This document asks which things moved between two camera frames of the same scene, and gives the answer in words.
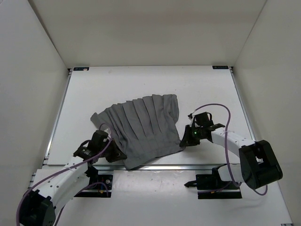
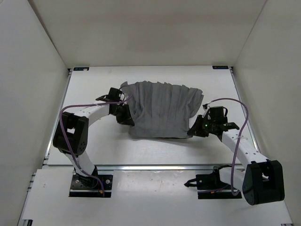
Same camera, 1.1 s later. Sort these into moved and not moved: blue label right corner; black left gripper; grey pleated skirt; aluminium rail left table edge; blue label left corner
Moved: black left gripper; grey pleated skirt
Not moved: aluminium rail left table edge; blue label left corner; blue label right corner
